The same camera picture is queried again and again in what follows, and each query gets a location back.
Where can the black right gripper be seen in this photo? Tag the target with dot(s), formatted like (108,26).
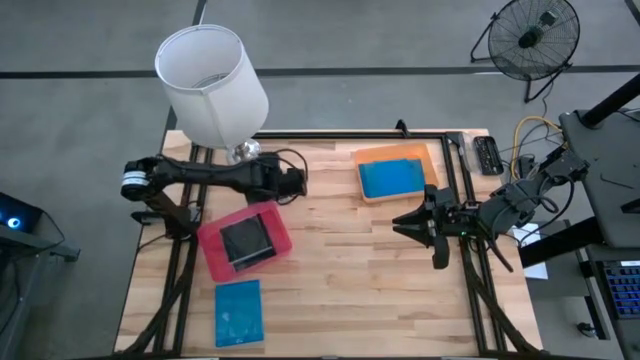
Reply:
(450,215)

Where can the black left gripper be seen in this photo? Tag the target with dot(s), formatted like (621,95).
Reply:
(277,180)

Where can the blue jewel case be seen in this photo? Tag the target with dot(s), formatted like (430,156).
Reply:
(239,312)
(392,177)

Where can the pink translucent plastic bin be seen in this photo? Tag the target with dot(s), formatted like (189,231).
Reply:
(210,245)

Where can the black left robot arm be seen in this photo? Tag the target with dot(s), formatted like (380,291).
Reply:
(200,175)

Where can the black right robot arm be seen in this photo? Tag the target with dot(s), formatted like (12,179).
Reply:
(530,200)

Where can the orange translucent plastic bin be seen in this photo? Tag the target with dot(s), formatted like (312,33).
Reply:
(395,150)

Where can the white shade table lamp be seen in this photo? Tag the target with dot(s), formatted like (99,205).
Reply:
(210,100)

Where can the white paper sheet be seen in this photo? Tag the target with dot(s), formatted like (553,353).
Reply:
(537,270)

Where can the black stand beam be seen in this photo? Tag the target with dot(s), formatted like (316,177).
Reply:
(555,245)

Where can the grey side desk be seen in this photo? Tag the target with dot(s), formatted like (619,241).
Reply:
(605,190)

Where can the backlit black keyboard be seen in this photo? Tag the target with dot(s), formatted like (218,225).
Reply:
(625,290)

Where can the black floor fan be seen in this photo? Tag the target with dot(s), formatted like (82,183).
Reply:
(532,40)

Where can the grey equipment stand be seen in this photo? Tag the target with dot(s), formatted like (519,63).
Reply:
(30,246)

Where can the computer case with blue light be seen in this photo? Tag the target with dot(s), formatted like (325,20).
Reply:
(15,215)

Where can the black aluminium table frame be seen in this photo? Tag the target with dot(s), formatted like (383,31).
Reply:
(350,135)

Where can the black clamp mount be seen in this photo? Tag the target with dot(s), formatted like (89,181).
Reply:
(401,127)

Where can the black diagonal stand post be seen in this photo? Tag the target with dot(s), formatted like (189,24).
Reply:
(610,102)

